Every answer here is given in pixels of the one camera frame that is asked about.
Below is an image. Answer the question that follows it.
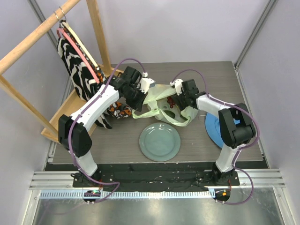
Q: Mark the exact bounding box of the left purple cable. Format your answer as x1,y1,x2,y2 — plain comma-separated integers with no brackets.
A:
68,58,148,203

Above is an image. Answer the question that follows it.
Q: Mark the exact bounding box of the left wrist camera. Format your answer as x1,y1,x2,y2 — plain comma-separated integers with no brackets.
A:
139,78,156,94

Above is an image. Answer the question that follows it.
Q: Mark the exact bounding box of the purple cable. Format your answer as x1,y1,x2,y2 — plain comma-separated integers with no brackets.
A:
171,69,259,206
68,58,148,203

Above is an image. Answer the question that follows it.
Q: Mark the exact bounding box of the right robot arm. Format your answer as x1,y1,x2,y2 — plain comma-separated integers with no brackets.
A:
170,79,256,185

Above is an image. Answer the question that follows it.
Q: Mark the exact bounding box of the white cable duct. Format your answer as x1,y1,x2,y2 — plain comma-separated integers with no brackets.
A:
39,189,215,199

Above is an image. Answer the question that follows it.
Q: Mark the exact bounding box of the blue cloth hat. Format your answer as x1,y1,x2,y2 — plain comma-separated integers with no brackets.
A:
204,112,241,149

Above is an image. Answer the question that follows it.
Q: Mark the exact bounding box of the black white patterned garment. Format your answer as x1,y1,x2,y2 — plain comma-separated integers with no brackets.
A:
57,37,113,130

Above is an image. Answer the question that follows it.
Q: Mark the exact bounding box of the cream clothes hanger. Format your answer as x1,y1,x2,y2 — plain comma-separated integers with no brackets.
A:
62,22,98,68

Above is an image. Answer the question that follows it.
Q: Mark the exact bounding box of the pink clothes hanger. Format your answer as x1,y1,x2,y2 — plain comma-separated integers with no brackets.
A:
57,28,100,84

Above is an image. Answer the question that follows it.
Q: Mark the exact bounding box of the grey-blue round plate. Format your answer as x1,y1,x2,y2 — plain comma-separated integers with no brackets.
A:
139,122,181,162

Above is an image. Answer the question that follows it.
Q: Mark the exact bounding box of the orange camouflage patterned cloth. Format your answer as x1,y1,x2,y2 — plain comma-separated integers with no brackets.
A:
93,67,132,119

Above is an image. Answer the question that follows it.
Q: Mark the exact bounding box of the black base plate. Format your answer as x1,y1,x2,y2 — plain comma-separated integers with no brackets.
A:
44,161,268,192

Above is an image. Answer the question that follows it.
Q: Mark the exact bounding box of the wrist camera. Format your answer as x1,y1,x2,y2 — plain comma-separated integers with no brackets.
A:
170,79,183,96
139,78,156,94

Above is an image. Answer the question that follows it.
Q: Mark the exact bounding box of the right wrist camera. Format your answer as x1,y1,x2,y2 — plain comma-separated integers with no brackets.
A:
170,79,183,96

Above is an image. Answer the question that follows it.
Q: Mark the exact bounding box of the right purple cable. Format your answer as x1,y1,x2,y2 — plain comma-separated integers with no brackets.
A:
171,69,259,206

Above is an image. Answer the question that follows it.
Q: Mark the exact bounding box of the fake green fruit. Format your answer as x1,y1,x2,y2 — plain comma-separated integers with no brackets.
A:
164,110,176,119

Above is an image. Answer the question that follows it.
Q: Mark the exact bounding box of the wooden clothes rack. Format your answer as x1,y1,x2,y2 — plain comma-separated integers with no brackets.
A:
0,0,127,153

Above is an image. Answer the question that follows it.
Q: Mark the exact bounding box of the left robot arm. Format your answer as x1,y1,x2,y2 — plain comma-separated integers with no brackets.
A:
58,67,155,187

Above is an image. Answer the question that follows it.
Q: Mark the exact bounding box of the pale green plastic bag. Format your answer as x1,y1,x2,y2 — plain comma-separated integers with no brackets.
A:
132,84,199,127

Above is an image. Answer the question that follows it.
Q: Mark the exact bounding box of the fake purple grape bunch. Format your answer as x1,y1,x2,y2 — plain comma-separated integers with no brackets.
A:
167,96,176,108

